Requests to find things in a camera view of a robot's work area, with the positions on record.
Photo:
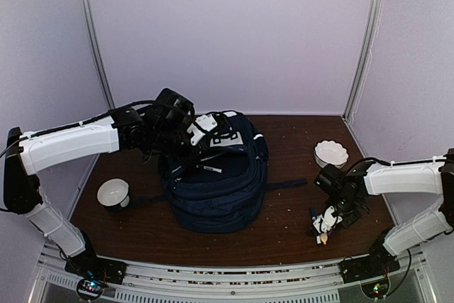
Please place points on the blue capped white marker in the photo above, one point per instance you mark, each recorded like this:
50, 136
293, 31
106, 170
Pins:
312, 213

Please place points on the pink and yellow highlighter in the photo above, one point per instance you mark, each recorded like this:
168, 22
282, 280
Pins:
322, 239

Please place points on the right aluminium frame post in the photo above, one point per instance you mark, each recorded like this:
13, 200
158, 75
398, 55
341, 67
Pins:
365, 56

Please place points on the navy blue student backpack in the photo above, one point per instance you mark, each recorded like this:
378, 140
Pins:
209, 202

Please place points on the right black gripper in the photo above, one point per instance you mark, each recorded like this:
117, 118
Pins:
355, 216

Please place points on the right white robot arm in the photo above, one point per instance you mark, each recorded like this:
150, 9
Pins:
347, 195

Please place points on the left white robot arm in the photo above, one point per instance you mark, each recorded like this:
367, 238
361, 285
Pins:
28, 153

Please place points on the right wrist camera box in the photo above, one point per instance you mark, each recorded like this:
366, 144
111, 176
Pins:
330, 179

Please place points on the aluminium frame post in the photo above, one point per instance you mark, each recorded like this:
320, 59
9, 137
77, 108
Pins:
96, 53
365, 56

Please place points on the white cup with black base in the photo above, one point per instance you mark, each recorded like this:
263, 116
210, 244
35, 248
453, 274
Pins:
113, 195

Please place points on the left aluminium frame post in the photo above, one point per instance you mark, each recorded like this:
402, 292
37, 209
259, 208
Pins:
96, 53

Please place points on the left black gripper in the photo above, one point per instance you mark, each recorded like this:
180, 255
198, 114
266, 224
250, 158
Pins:
186, 160

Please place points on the white scalloped ceramic bowl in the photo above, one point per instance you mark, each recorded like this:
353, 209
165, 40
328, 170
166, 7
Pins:
330, 152

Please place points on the black marker pen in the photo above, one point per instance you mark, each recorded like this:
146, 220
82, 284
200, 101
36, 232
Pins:
210, 168

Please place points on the front aluminium rail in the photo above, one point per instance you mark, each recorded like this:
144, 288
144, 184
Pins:
320, 281

